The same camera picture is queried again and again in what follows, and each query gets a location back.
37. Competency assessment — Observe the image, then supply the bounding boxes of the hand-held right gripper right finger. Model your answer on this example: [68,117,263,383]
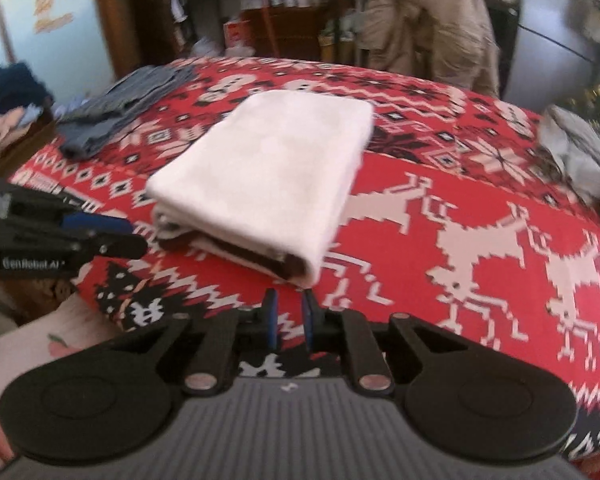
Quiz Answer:
[302,289,476,395]

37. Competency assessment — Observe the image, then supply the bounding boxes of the beige jacket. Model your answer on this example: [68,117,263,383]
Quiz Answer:
[357,0,501,98]

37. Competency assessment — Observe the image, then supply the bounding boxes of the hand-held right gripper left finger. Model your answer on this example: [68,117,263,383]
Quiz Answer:
[112,287,281,395]

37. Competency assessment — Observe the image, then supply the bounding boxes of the grey refrigerator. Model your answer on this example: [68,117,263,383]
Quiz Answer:
[500,0,600,111]

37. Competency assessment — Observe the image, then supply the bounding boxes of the white plastic bag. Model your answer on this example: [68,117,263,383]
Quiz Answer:
[190,37,256,58]

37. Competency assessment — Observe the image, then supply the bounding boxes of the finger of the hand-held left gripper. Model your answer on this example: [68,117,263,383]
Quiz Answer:
[62,211,133,235]
[75,234,148,260]

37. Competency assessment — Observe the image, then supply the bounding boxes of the blue jeans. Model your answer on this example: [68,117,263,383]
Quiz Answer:
[55,66,197,161]

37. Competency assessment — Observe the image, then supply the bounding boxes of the mixed clothes pile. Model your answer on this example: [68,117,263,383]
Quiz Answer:
[0,62,56,173]

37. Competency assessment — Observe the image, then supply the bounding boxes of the black storage shelf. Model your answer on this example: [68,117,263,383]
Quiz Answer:
[155,0,521,71]

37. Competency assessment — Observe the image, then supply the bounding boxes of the grey garment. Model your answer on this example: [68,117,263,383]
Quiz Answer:
[536,105,600,233]

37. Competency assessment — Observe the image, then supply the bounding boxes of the red white carton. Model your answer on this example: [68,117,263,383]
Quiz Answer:
[223,20,253,56]

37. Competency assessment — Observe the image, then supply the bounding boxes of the red patterned blanket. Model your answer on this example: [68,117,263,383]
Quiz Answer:
[7,56,600,466]

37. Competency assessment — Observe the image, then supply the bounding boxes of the white sweater with striped trim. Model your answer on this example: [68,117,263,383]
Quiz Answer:
[145,91,375,288]

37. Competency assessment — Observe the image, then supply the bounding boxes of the wooden door frame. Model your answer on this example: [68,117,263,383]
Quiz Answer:
[92,0,133,78]

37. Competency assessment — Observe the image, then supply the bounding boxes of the pale pink printed cloth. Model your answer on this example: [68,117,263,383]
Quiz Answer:
[0,295,126,466]

